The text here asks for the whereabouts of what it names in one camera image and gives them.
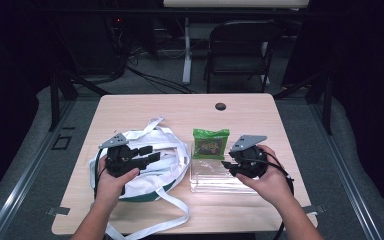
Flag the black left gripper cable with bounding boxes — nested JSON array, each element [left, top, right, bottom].
[[93, 148, 108, 200]]

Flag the person's left hand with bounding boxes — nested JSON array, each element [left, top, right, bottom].
[[94, 155, 141, 204]]

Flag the person's right hand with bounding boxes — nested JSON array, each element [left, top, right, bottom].
[[235, 144, 296, 209]]

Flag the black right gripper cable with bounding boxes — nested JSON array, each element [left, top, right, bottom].
[[246, 157, 296, 240]]

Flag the grey metal table bracket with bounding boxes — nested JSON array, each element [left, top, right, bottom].
[[45, 206, 72, 217], [302, 204, 327, 215]]

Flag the green snack packet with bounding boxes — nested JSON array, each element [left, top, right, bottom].
[[191, 127, 231, 161]]

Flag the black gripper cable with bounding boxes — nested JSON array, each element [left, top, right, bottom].
[[246, 157, 296, 240], [93, 148, 108, 200]]

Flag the clear plastic tray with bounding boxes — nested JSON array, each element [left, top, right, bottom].
[[188, 141, 264, 195]]

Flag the black floor cables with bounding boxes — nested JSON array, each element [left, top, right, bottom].
[[125, 49, 195, 95]]

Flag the white cloth tote bag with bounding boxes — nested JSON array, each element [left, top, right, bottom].
[[88, 115, 191, 240]]

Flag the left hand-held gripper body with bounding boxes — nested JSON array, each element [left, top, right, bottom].
[[98, 132, 143, 179]]

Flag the black folding chair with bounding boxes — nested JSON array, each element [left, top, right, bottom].
[[203, 19, 278, 95]]

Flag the white table leg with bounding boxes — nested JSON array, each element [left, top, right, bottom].
[[181, 16, 194, 86]]

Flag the black metal stand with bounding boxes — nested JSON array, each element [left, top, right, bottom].
[[47, 69, 112, 132], [272, 70, 335, 136]]

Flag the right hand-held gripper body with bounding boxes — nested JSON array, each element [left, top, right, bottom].
[[227, 134, 269, 180]]

